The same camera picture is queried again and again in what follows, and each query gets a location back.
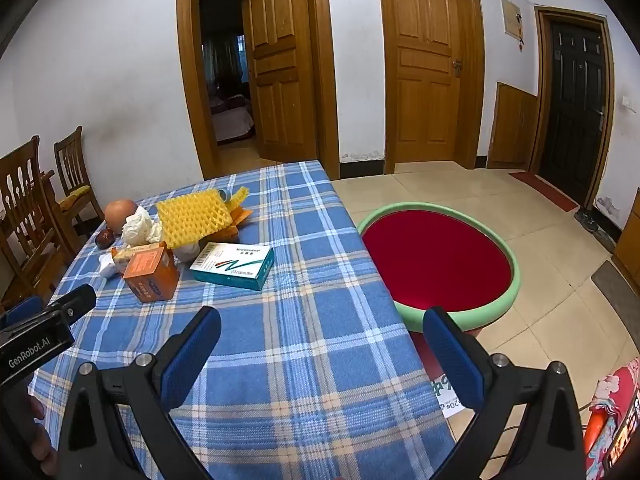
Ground orange carton box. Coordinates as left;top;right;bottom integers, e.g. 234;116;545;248
122;241;181;303

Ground wooden chair with cushion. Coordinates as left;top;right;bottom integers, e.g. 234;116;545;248
53;126;106;238

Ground closed door wooden frame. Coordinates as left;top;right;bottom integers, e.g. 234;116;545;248
376;0;487;177

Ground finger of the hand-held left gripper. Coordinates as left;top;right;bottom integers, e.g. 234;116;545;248
0;296;45;332
47;284;97;320

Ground black entrance door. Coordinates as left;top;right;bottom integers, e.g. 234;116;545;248
542;17;603;206

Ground grey floor mat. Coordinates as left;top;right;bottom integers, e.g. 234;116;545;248
591;260;640;321

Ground white and teal medicine box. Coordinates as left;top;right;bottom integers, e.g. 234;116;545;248
189;242;276;292

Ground white printed cardboard box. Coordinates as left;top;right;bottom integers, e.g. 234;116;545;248
427;370;481;418

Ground colourful printed orange bag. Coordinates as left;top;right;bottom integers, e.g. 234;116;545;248
582;357;640;480

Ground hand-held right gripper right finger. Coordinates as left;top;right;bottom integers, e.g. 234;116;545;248
422;306;586;480

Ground open wooden door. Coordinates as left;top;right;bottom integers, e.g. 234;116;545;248
241;0;319;163

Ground person's left hand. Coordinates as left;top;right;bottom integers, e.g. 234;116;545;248
27;394;58;478

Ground low wooden wall cabinet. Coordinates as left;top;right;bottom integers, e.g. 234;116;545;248
487;81;540;171

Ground yellow seat cushion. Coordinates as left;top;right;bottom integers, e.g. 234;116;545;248
59;185;94;209

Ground wooden doorway frame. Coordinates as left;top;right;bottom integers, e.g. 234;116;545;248
176;0;341;181

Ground tall wooden cabinet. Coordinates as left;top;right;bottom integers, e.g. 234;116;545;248
611;207;640;281

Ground red basin with green rim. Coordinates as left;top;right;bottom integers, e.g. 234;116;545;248
356;201;522;333

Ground orange snack packet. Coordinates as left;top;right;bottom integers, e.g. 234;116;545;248
111;245;151;265

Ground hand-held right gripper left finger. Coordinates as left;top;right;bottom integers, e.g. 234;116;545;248
60;305;223;480

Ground red doormat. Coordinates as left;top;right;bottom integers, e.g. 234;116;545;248
508;171;579;213

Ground blue plaid tablecloth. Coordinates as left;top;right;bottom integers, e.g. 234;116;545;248
27;160;456;480

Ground bed with pink cover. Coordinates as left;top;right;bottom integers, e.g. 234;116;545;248
209;95;255;143

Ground yellow foam sheet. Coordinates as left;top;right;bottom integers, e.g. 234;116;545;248
156;186;250;250

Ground wall fuse box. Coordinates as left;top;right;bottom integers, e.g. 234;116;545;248
501;0;522;37

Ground orange peel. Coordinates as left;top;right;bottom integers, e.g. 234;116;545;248
210;202;253;243

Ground entrance door wooden frame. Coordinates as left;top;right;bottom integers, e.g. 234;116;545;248
527;6;616;211

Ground grey cable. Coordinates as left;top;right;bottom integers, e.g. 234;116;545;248
487;407;591;466

